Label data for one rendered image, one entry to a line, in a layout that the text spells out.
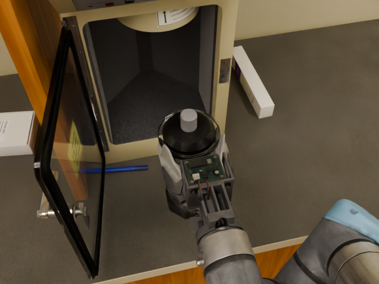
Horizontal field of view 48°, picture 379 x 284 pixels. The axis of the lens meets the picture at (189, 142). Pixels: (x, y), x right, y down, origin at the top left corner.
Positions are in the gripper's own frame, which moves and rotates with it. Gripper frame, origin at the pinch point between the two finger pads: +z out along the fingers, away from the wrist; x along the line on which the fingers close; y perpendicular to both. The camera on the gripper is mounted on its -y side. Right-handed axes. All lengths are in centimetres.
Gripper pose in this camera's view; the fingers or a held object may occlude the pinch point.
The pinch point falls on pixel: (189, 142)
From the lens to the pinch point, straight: 74.9
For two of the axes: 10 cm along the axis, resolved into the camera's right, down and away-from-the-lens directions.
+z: -2.3, -7.6, 6.1
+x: -9.7, 1.8, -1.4
